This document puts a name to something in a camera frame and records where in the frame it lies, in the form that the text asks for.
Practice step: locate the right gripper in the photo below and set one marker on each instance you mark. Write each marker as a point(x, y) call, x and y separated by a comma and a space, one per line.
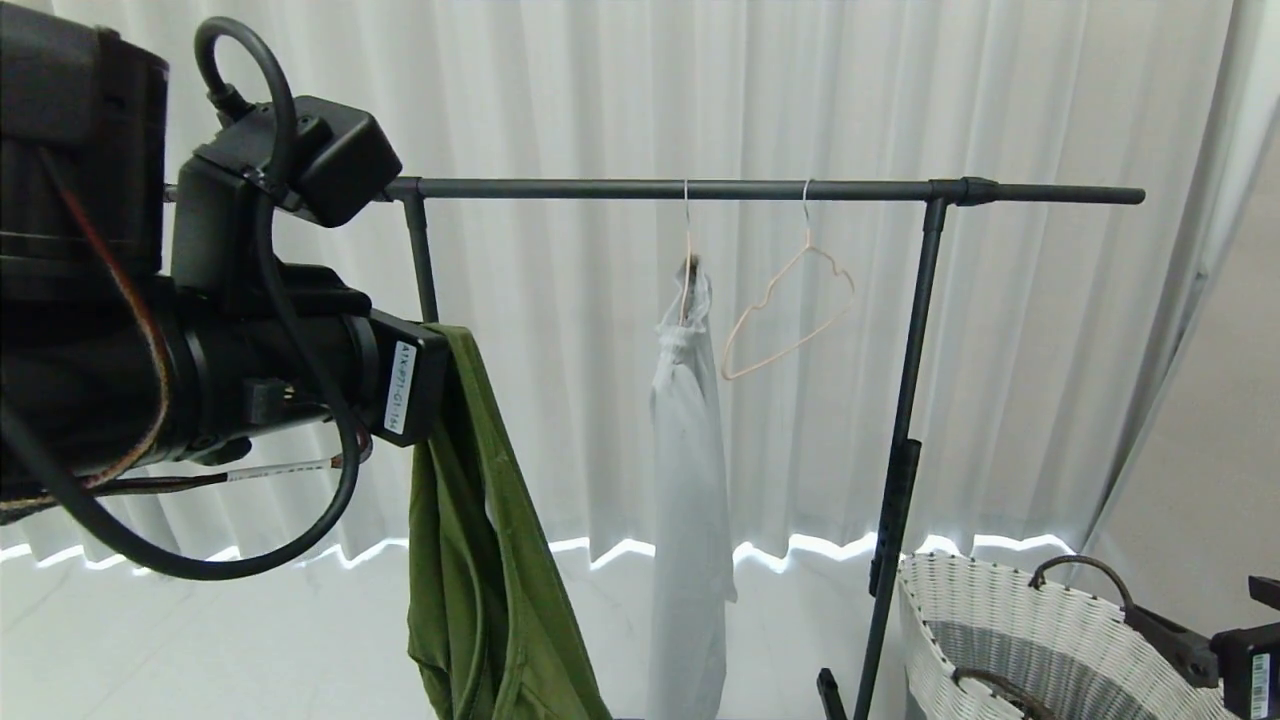
point(1250, 680)

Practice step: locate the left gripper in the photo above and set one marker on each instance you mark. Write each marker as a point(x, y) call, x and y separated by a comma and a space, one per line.
point(300, 370)

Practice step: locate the green printed garment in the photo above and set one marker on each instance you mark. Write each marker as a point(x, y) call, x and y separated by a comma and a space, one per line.
point(470, 600)

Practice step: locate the pink clothes hanger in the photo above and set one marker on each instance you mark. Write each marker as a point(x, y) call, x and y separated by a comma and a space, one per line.
point(688, 245)
point(807, 225)

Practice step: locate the pale grey shorts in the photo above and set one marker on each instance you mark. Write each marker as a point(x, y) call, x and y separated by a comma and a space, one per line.
point(690, 500)

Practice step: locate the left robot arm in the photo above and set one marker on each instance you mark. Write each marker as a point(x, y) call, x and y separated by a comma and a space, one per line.
point(70, 150)

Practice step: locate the white laundry basket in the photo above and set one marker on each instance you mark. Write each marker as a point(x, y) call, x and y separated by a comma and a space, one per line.
point(1000, 620)

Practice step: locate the black clothes rack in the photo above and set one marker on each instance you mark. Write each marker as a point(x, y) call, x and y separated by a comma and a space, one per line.
point(600, 188)

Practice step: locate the white curtain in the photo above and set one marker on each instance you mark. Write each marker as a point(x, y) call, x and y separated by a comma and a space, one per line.
point(1000, 350)

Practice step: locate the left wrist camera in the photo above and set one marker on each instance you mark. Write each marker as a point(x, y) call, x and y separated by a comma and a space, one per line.
point(340, 160)

